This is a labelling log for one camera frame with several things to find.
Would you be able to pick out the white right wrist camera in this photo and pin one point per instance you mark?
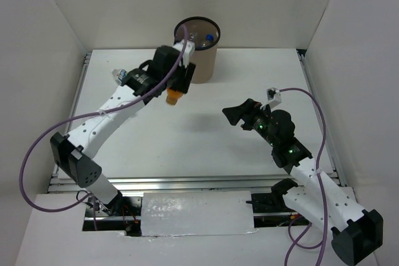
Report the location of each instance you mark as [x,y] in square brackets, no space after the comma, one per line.
[273,98]

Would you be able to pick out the clear bottle blue label white cap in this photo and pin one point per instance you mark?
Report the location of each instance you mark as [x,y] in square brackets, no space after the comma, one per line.
[196,38]

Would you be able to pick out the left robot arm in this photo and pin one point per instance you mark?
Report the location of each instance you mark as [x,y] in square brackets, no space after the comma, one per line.
[74,153]

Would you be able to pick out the aluminium frame rail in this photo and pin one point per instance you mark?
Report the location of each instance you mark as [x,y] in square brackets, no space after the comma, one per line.
[191,145]

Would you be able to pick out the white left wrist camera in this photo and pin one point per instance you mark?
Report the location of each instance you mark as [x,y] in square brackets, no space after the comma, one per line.
[188,52]

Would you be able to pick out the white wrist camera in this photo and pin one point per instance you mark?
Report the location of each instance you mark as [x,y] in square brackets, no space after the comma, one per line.
[273,98]
[188,52]

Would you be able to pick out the clear bottle blue-white label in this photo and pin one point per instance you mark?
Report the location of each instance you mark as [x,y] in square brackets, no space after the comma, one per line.
[119,75]

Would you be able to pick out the white foam cover plate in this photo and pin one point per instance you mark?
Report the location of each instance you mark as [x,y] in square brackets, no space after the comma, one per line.
[174,214]

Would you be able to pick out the small orange plastic bottle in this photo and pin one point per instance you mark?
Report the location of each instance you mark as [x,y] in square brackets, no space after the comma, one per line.
[172,96]

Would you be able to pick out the small bottle blue cap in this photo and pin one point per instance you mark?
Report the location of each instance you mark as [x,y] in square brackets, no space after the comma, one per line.
[207,41]

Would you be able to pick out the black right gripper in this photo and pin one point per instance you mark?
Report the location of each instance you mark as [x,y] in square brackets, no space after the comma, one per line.
[248,117]

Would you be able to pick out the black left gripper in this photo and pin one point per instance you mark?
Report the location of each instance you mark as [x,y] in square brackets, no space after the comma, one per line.
[184,78]

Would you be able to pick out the brown cardboard bin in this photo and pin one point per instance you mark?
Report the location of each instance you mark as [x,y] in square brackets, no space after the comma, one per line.
[204,59]

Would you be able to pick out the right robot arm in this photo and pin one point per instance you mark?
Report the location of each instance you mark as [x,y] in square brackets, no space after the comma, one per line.
[354,232]

